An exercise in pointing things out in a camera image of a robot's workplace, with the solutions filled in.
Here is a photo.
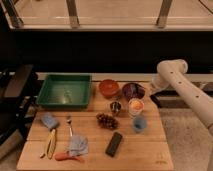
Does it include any purple bowl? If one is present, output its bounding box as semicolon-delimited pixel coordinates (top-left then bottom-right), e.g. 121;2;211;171
122;83;145;101

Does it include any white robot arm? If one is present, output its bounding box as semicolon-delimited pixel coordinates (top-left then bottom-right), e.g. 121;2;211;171
151;59;213;136

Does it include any orange-red bowl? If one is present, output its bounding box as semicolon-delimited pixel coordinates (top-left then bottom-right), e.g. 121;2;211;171
99;79;119;98

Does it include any white cup orange inside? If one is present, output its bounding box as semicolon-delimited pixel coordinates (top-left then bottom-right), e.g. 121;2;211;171
128;98;144;117

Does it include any blue plastic cup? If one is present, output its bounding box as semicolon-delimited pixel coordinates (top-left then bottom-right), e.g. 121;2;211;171
133;116;147;133

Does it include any small metal cup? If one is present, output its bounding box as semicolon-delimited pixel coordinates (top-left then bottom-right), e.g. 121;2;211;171
110;101;121;115

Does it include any bunch of dark grapes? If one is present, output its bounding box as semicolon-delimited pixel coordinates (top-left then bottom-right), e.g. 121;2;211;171
96;113;118;130

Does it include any black rectangular block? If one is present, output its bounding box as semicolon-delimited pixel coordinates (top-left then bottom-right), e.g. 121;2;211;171
105;132;123;157

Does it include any light blue cloth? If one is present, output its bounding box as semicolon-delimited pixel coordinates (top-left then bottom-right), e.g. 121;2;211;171
68;134;89;157

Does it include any green plastic tray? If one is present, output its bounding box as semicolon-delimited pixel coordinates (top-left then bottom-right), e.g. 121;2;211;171
37;74;92;109

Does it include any blue sponge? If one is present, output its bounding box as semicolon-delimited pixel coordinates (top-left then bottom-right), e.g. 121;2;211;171
41;113;59;130

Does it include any orange carrot toy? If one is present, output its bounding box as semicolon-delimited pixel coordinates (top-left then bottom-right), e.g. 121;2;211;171
54;152;83;162

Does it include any yellow banana toy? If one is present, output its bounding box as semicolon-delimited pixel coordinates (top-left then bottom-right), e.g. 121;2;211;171
40;129;56;159

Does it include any black chair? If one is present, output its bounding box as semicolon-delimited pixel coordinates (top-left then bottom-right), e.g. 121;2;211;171
0;64;38;146

